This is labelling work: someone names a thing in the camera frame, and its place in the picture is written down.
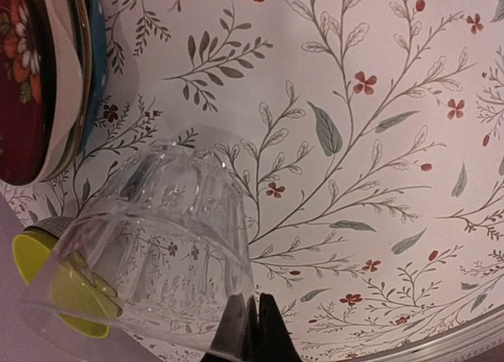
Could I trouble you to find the floral tablecloth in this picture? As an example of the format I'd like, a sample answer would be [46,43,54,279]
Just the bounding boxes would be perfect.
[2,0,503,360]

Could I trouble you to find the pale green flower plate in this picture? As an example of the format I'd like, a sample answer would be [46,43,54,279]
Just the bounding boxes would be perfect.
[61,0,92,172]

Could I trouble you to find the white small bowl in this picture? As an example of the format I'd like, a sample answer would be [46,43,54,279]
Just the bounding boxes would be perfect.
[28,216,74,238]

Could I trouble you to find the dark red patterned plate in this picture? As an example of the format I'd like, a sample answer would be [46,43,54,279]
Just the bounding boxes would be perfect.
[1,0,56,186]

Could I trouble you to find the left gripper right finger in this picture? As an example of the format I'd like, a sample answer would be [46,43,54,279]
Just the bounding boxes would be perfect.
[251,294,300,362]

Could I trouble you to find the white cream plate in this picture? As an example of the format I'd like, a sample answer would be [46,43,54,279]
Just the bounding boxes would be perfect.
[34,0,83,183]

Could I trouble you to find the clear glass cup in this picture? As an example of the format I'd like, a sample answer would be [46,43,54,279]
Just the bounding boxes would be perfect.
[21,140,254,345]

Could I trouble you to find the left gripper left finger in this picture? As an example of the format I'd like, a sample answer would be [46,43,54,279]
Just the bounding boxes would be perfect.
[202,294,252,361]

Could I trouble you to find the blue polka dot plate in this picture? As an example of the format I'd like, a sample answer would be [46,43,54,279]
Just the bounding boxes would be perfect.
[79,0,107,153]

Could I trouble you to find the lime green bowl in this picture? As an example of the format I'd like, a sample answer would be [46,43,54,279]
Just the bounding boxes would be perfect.
[12,228,109,339]

